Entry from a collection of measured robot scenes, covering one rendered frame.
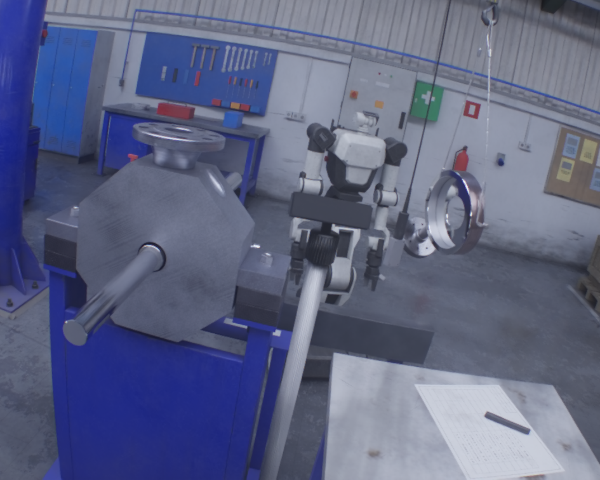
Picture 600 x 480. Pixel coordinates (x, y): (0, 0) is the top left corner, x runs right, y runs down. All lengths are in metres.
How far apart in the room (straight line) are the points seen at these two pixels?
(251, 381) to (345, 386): 0.29
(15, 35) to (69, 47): 3.92
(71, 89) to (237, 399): 5.87
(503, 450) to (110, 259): 1.17
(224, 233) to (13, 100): 2.13
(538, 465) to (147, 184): 1.24
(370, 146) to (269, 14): 4.18
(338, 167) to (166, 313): 1.53
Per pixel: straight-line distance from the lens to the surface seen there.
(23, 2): 3.20
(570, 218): 7.32
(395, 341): 1.88
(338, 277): 2.82
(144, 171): 1.38
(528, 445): 1.44
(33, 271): 3.63
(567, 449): 1.50
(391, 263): 2.30
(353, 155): 2.72
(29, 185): 5.31
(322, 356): 2.92
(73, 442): 2.00
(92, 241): 1.50
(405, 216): 2.25
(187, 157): 1.38
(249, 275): 1.38
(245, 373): 1.54
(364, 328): 1.85
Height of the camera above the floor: 1.63
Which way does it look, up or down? 15 degrees down
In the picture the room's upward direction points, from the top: 12 degrees clockwise
